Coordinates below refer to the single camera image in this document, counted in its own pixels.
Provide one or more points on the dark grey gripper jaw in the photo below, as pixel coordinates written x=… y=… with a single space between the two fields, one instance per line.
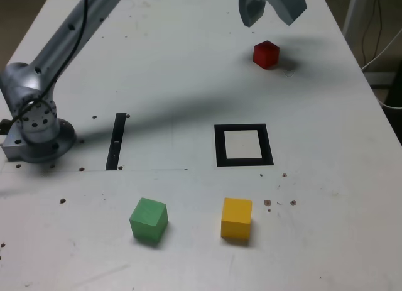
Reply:
x=251 y=8

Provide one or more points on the yellow cube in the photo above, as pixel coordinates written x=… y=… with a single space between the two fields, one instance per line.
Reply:
x=236 y=220

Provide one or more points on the black tape square outline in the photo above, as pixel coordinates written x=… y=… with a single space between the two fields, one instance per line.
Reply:
x=220 y=146

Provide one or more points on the red cube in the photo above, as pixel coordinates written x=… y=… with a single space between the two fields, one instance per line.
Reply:
x=266 y=54

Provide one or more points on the green cube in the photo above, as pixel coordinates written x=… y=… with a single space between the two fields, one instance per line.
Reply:
x=147 y=222

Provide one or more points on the black tape strip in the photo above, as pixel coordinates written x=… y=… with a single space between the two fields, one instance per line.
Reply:
x=115 y=140

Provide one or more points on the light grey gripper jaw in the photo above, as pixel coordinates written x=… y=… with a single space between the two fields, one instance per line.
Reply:
x=290 y=5

